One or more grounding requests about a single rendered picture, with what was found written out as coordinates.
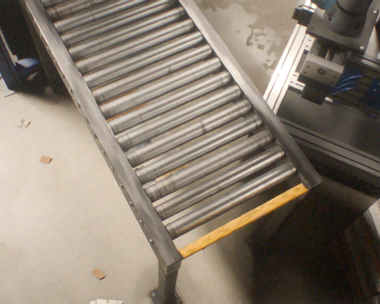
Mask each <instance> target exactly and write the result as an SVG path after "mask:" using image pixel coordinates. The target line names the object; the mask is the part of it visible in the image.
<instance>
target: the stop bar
mask: <svg viewBox="0 0 380 304"><path fill-rule="evenodd" d="M307 192H308V189H307V187H306V186H305V185H304V184H303V183H301V184H299V185H297V186H295V187H293V188H292V189H290V190H289V191H286V192H284V193H283V194H281V195H278V196H276V197H275V198H274V199H272V200H270V201H267V202H266V203H264V204H262V205H260V206H258V207H257V208H255V209H253V210H251V211H250V212H247V213H245V214H243V215H241V216H240V217H238V218H236V219H234V220H233V221H231V222H228V223H227V224H225V225H223V226H222V227H219V228H218V229H216V230H214V231H212V232H210V233H208V234H206V235H205V236H203V237H202V238H199V239H197V240H195V241H194V242H191V243H189V244H187V246H185V247H182V248H180V249H178V254H179V256H180V258H181V260H184V259H186V258H188V257H190V256H192V255H194V253H197V252H199V251H200V250H204V249H206V247H208V246H210V245H211V244H213V243H215V242H217V241H219V240H221V239H223V238H225V237H227V236H228V235H229V234H231V233H233V232H235V231H237V230H239V229H241V228H243V227H245V226H246V225H248V224H250V223H252V222H254V221H255V220H257V219H260V218H261V217H262V216H264V215H266V214H268V213H270V212H272V211H274V210H275V209H278V208H280V207H281V206H282V205H284V204H286V203H288V202H292V200H294V199H295V198H297V197H299V196H301V195H302V194H304V193H307Z"/></svg>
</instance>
